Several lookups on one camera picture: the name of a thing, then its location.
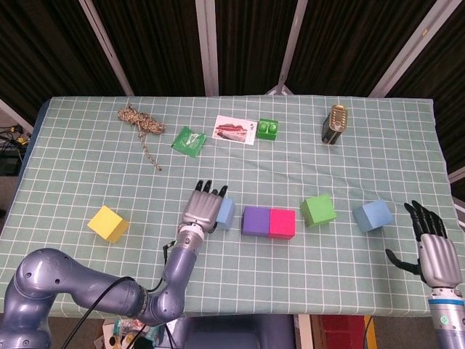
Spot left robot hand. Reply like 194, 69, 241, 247
177, 179, 230, 233

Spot pink foam cube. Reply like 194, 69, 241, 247
267, 208, 296, 241

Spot yellow foam cube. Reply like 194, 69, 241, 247
86, 205, 131, 244

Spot green foil sachet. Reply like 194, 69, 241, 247
171, 125, 208, 159

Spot green toy brick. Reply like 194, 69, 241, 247
256, 118, 280, 141

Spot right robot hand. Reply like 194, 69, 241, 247
384, 199, 463, 290

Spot purple foam cube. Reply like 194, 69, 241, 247
242, 206, 272, 237

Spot black printed velcro strap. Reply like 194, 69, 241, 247
137, 286, 150, 321

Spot dark pleated curtain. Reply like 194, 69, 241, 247
0, 0, 465, 175

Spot black electronic box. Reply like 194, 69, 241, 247
0, 152, 21, 176

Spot braided beige rope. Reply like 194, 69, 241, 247
116, 103, 166, 172

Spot green foam cube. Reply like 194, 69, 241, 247
299, 193, 338, 229

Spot pile of colourful packages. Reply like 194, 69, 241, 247
103, 318, 171, 349

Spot yellow and black cables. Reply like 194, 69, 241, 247
0, 123, 32, 146

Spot steel blue foam cube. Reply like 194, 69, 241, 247
352, 199, 395, 233

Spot white table leg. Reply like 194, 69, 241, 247
297, 314, 314, 349

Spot white picture card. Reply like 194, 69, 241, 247
211, 114, 257, 145

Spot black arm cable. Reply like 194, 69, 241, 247
63, 238, 175, 349

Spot green checked tablecloth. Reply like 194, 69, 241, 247
0, 95, 465, 317

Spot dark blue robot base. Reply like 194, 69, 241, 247
174, 314, 296, 349

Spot light blue foam cube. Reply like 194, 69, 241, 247
214, 197, 236, 230

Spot white metal frame post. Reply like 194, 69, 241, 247
368, 0, 450, 98
267, 0, 310, 96
195, 0, 220, 97
78, 0, 134, 97

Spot red box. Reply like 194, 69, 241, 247
319, 315, 368, 349

